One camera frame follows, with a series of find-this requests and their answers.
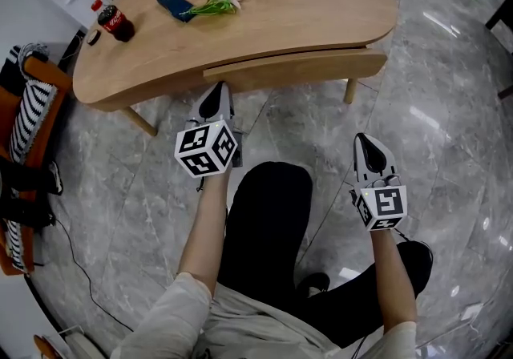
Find person's white shirt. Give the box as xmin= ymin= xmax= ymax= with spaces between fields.
xmin=110 ymin=271 xmax=420 ymax=359

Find orange armchair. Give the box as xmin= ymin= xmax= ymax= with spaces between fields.
xmin=0 ymin=56 xmax=74 ymax=277

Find cola bottle with red cap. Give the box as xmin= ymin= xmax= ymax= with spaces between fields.
xmin=91 ymin=0 xmax=136 ymax=43

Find wooden kidney-shaped table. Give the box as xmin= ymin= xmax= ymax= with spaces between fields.
xmin=71 ymin=0 xmax=400 ymax=138

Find white wire rack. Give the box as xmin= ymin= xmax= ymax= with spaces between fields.
xmin=34 ymin=324 xmax=109 ymax=359

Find black shoe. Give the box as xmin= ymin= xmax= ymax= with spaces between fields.
xmin=297 ymin=272 xmax=332 ymax=297

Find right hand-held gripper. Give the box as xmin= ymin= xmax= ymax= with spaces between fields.
xmin=350 ymin=133 xmax=409 ymax=232

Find striped knitted scarf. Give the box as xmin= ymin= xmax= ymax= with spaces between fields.
xmin=0 ymin=43 xmax=50 ymax=86

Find person's black trousers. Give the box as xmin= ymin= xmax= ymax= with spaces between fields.
xmin=218 ymin=160 xmax=434 ymax=350

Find wooden drawer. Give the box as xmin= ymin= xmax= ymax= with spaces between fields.
xmin=202 ymin=47 xmax=389 ymax=93

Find dark blue phone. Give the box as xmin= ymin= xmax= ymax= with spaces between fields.
xmin=156 ymin=0 xmax=198 ymax=24

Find person's left forearm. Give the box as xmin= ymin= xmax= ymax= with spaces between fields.
xmin=177 ymin=172 xmax=233 ymax=294

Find dark wooden desk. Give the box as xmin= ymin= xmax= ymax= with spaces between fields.
xmin=483 ymin=0 xmax=513 ymax=101

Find person's right forearm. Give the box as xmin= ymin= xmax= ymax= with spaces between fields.
xmin=370 ymin=228 xmax=418 ymax=329

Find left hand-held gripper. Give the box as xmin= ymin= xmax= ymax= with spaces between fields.
xmin=174 ymin=82 xmax=244 ymax=180

